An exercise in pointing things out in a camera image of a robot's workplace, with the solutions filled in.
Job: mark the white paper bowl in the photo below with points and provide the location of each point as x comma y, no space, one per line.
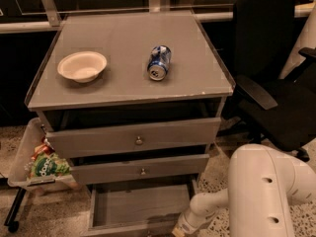
82,67

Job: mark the green snack bag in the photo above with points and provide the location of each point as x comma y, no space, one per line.
49,165

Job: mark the black wheeled stand leg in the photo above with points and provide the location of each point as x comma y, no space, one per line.
11,223

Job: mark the blue soda can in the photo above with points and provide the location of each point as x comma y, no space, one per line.
159,62

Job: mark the grey middle drawer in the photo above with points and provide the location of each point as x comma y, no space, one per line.
139,169

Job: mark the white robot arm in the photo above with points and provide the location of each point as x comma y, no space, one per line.
262,183

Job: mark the red snack packet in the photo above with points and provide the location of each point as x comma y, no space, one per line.
45,147

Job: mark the clear plastic side bin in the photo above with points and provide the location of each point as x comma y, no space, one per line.
19,175

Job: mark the black office chair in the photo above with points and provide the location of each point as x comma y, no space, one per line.
280,110

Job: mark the grey top drawer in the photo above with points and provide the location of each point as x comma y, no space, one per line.
137,137

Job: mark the grey bottom drawer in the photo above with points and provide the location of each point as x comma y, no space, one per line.
146,208

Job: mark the grey drawer cabinet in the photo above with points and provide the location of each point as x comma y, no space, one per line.
195,87

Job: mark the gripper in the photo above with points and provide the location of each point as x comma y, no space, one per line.
188,225

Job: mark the grey drawer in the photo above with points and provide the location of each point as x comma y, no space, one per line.
139,169
137,137
146,208

